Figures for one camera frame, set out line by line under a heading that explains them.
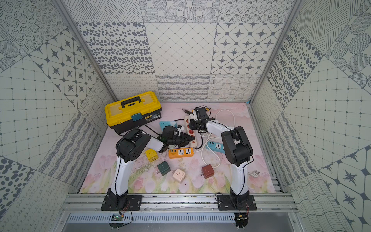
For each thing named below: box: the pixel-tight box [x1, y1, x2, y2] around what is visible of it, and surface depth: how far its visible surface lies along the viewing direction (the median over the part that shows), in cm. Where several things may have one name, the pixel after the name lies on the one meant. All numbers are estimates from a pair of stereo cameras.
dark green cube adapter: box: [157, 160, 172, 176], surface depth 83 cm
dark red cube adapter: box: [201, 164, 215, 179], surface depth 83 cm
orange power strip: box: [168, 147, 194, 159], surface depth 92 cm
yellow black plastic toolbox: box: [104, 91, 162, 134], surface depth 97 cm
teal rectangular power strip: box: [205, 141, 225, 154], surface depth 94 cm
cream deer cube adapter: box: [172, 168, 186, 184], surface depth 80 cm
